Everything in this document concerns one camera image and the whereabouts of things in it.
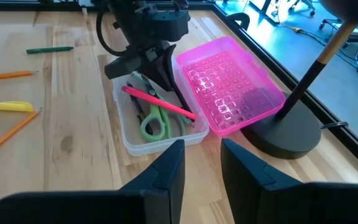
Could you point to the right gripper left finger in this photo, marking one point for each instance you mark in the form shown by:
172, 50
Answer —
154, 205

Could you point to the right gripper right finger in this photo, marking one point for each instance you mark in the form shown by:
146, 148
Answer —
259, 202

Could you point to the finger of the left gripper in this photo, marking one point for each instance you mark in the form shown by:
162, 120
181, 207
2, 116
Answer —
173, 59
126, 67

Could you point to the dark pen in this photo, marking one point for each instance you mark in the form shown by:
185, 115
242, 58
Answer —
139, 109

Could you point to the pink highlighter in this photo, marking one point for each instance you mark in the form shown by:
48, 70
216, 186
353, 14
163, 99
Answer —
157, 102

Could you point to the clear supply box pink lid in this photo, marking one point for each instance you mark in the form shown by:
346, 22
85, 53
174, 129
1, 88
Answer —
228, 84

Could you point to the green scissors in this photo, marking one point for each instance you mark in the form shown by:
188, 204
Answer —
155, 121

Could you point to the green crayon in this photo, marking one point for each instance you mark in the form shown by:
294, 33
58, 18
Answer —
50, 49

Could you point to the orange pencil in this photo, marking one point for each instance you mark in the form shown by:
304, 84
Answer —
8, 133
8, 75

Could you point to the yellow highlighter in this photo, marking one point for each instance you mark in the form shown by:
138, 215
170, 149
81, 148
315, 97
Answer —
6, 106

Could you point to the white globe lamp black base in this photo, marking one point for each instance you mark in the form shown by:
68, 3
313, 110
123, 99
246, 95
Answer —
291, 137

